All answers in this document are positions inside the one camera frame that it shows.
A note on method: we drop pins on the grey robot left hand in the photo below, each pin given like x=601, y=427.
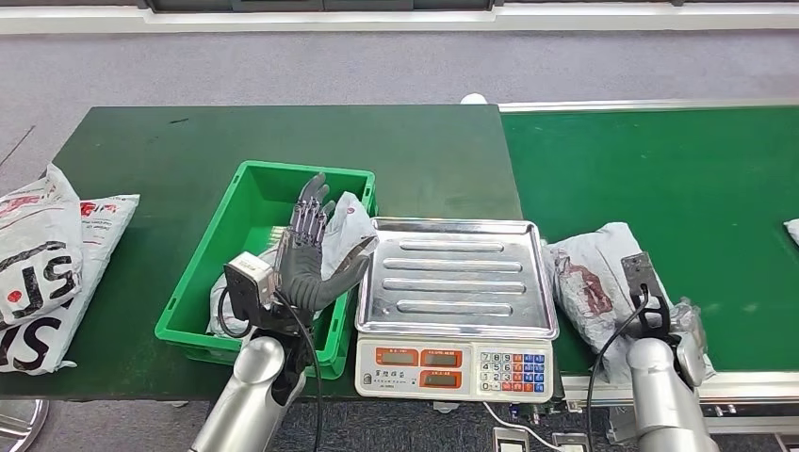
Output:
x=303, y=274

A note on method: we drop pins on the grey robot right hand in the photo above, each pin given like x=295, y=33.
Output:
x=691, y=349

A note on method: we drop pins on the grey mailer bag red stripe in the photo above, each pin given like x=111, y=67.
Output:
x=349, y=224

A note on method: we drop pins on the grey mailer bag dark-red print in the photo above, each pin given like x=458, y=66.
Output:
x=587, y=268

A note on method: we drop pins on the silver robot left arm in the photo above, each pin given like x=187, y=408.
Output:
x=249, y=399

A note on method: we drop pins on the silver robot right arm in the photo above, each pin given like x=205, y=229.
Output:
x=662, y=399

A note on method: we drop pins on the green conveyor belt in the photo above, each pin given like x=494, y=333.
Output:
x=624, y=156

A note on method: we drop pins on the green plastic crate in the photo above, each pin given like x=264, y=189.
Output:
x=262, y=187

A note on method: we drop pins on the white power socket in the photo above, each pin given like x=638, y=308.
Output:
x=571, y=444
x=512, y=442

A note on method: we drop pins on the electronic scale steel tray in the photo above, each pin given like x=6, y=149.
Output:
x=462, y=274

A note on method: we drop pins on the white SF mailer bag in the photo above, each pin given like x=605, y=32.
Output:
x=37, y=249
x=106, y=231

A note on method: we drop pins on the white round cap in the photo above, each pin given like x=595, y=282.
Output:
x=474, y=98

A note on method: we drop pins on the round metal stand base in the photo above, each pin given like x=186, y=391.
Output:
x=19, y=424

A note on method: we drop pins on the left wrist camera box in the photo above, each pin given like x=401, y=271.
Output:
x=246, y=274

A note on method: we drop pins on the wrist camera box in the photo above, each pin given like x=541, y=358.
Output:
x=640, y=274
x=246, y=274

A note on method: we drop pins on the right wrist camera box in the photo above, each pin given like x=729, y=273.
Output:
x=640, y=274

